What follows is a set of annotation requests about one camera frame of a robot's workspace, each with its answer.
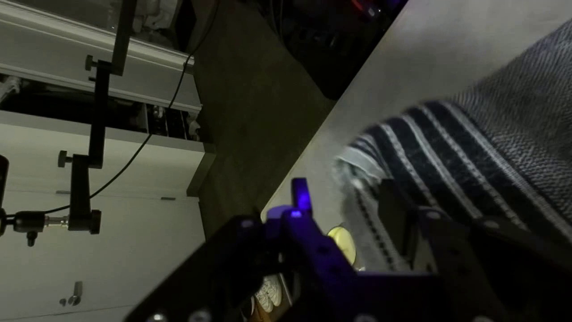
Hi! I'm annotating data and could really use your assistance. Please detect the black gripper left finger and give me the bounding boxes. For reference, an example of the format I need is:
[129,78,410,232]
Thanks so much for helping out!
[124,175,372,322]

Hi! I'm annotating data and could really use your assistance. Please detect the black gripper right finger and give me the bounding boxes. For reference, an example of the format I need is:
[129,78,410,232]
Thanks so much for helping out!
[380,178,572,322]

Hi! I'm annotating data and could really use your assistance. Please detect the grey striped sock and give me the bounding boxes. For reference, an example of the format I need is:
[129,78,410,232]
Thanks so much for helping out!
[337,19,572,264]

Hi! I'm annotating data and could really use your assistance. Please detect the silver tin with yellow lid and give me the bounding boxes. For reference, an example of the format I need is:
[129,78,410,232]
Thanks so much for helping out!
[328,223,360,264]

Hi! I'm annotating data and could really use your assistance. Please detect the tall white cabinet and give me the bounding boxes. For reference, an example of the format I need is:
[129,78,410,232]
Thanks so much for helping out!
[0,109,208,322]

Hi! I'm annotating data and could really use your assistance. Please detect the thin black hanging cable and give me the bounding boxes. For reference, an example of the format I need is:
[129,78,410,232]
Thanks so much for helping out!
[35,51,197,218]

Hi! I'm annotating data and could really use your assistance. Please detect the black camera stand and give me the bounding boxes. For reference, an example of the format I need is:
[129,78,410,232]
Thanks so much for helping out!
[0,0,140,248]

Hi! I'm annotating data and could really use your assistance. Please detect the white aluminium rail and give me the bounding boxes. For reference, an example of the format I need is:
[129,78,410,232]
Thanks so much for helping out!
[0,0,204,119]

